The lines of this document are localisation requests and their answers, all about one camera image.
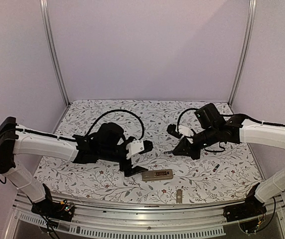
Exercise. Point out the aluminium frame post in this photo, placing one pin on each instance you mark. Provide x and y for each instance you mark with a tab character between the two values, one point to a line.
52	51
244	51

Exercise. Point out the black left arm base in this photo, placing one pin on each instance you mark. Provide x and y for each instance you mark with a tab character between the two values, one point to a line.
62	210

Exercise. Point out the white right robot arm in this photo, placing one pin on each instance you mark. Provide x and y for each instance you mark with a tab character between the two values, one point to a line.
237	129

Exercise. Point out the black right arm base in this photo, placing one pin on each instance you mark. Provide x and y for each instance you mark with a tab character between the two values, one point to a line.
251	207

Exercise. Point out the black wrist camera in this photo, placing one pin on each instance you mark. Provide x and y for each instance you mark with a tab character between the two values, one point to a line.
208	116
110	134

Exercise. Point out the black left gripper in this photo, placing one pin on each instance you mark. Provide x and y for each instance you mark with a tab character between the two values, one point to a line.
128	173

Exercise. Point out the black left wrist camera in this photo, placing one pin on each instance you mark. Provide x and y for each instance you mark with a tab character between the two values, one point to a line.
110	134

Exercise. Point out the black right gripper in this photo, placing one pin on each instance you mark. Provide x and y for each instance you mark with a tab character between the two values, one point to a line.
187	149

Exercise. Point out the left aluminium frame post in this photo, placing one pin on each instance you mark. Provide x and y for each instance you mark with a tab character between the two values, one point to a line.
52	51

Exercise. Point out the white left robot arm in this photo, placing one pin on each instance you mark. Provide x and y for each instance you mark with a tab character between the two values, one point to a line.
16	139

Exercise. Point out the white remote control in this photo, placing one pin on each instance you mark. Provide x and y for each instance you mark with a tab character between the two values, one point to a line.
155	175

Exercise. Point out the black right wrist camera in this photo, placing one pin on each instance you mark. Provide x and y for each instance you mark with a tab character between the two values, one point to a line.
208	116

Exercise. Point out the remote battery cover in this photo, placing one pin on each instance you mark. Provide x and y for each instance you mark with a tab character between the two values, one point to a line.
179	196

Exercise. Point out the right aluminium frame post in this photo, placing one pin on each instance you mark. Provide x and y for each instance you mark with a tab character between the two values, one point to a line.
244	51

